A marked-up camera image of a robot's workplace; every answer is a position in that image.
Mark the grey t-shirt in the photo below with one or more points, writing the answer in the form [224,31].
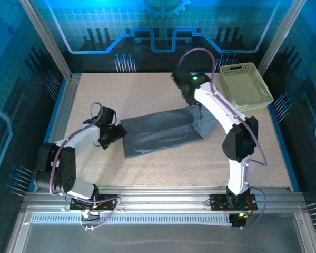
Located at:
[158,131]

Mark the yellow-green plastic basket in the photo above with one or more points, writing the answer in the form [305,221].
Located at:
[243,87]

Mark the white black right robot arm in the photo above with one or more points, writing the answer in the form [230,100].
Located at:
[216,105]

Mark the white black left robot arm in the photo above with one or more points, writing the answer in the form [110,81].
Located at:
[81,137]

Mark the black controller box with LEDs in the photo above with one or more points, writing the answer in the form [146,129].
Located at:
[237,221]

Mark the aluminium side rail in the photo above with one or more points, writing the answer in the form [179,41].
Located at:
[65,110]

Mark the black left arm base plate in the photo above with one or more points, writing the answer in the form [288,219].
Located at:
[108,200]

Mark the wide aluminium frame rail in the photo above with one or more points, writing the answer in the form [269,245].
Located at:
[160,197]

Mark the aluminium frame post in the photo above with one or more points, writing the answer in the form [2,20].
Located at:
[50,44]
[276,37]

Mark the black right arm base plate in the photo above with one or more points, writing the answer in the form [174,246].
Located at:
[217,203]

